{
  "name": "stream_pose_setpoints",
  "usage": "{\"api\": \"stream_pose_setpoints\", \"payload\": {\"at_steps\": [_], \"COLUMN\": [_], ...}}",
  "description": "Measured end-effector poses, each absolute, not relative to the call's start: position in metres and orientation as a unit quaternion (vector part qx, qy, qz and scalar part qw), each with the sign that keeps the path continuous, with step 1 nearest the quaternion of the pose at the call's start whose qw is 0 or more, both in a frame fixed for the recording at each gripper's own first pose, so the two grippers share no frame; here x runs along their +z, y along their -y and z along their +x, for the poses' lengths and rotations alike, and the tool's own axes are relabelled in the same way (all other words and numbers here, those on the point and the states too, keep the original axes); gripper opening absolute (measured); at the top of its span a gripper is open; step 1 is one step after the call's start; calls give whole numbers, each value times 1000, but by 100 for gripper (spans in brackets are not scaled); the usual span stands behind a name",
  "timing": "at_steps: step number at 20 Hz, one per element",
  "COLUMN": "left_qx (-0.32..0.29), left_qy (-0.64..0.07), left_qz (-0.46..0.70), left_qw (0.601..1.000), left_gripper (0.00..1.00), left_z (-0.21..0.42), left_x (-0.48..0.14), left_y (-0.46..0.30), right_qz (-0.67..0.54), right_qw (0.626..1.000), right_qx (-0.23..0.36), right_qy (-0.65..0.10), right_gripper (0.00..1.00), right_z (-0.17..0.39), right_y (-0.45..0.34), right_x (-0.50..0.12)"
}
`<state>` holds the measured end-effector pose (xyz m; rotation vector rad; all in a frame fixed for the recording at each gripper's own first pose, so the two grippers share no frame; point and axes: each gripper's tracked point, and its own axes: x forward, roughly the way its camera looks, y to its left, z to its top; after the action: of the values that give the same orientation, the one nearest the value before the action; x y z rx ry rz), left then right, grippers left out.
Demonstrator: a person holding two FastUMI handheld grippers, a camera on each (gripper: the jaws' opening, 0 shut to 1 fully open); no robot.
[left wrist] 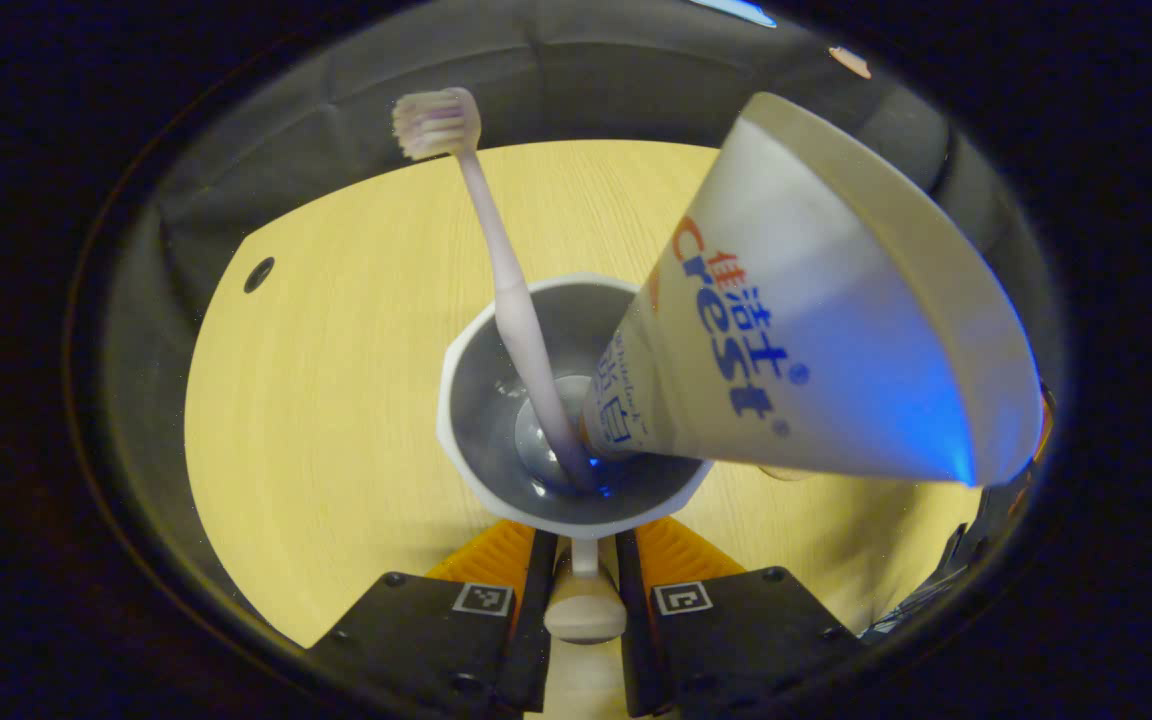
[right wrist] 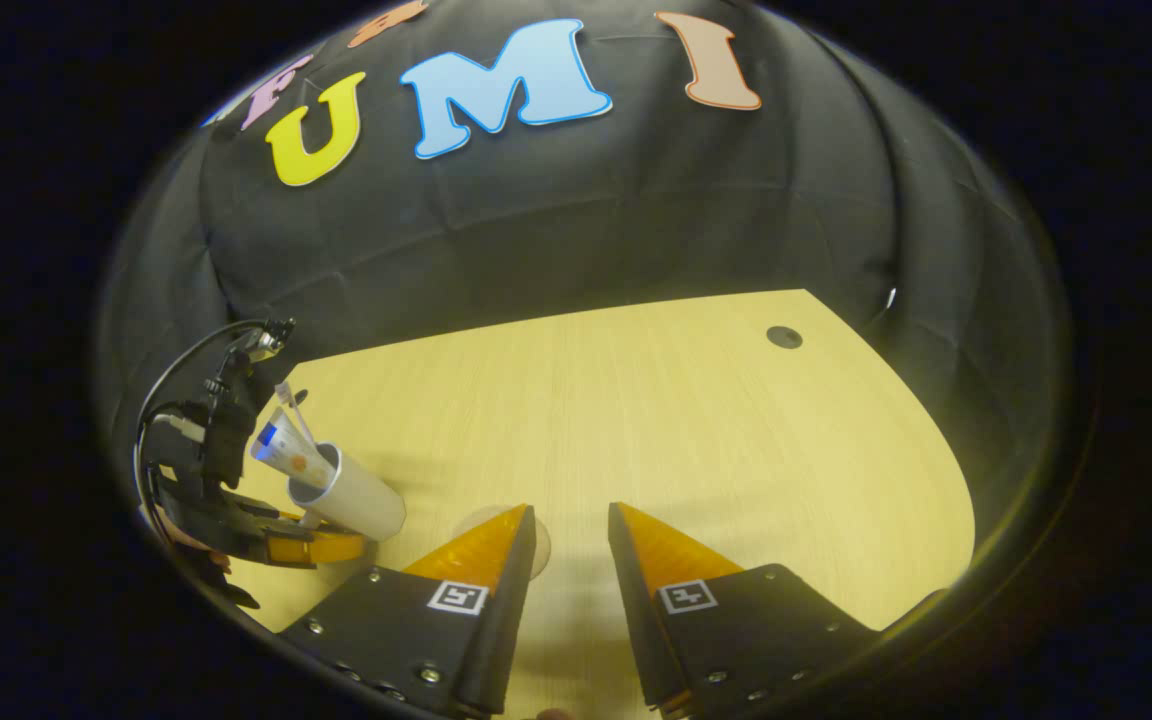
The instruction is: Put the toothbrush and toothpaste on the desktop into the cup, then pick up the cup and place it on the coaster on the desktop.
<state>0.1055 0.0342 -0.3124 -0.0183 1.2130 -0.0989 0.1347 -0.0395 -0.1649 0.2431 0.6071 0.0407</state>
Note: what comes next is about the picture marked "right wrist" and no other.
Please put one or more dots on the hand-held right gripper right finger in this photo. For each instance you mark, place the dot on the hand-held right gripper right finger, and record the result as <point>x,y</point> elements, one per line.
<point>636,620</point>

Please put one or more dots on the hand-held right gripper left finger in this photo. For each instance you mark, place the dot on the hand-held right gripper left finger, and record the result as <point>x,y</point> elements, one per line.
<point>506,620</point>

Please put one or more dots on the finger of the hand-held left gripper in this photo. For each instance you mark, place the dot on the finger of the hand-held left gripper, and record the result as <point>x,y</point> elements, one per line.
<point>321,549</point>

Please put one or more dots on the white toothpaste tube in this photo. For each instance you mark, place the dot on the white toothpaste tube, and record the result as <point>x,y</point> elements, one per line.
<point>286,455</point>

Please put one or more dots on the white toothbrush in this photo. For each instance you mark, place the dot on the white toothbrush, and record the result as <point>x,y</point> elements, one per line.
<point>291,408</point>

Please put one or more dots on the round wooden coaster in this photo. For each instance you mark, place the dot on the round wooden coaster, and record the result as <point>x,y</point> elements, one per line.
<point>471,522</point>

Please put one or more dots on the light wooden desktop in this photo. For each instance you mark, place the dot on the light wooden desktop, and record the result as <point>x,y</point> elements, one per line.
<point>686,420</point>

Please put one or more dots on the black backdrop cloth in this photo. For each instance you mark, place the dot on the black backdrop cloth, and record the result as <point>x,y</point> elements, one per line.
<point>586,220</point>

